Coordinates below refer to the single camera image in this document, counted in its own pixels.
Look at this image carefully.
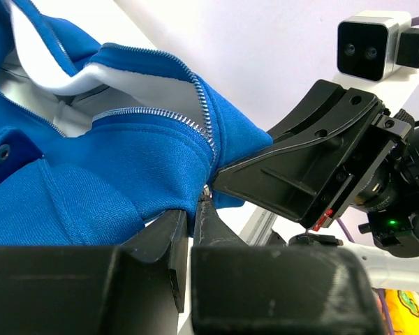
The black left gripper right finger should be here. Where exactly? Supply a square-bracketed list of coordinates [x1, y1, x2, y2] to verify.
[191, 195, 384, 334]

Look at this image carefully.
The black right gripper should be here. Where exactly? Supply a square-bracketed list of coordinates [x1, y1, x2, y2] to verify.
[212, 80, 414, 231]

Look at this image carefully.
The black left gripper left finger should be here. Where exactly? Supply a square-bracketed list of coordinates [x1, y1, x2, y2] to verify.
[0, 210, 188, 334]

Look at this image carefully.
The blue zip-up jacket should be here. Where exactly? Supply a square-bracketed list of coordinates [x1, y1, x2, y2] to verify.
[0, 1, 272, 246]

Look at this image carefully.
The yellow printed object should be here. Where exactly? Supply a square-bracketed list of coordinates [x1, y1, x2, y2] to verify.
[374, 289, 419, 335]

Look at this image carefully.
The aluminium table front rail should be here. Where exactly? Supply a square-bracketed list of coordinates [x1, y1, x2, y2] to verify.
[239, 207, 278, 246]

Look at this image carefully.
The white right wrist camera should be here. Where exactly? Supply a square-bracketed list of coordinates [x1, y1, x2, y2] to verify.
[334, 10, 419, 113]

